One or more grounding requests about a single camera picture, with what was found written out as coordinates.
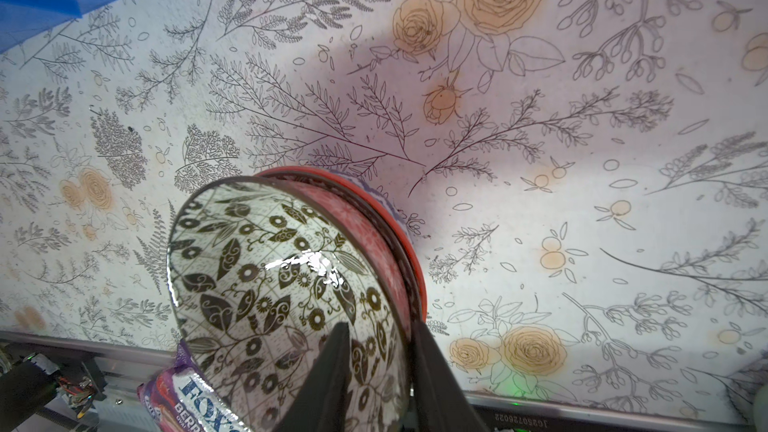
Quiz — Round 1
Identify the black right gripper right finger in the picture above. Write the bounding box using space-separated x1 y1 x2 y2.
410 321 488 432

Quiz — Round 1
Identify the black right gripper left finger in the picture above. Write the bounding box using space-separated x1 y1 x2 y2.
275 322 350 432

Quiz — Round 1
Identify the black leaf pattern pink bowl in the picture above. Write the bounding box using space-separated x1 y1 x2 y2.
166 175 421 432

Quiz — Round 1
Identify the black leaf pattern red bowl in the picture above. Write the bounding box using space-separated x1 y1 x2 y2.
256 166 428 322

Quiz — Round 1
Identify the blue chevron bottom bowl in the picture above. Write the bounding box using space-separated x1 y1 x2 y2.
337 172 425 239

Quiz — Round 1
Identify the purple Fox's candy bag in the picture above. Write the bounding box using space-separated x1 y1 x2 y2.
137 341 251 432

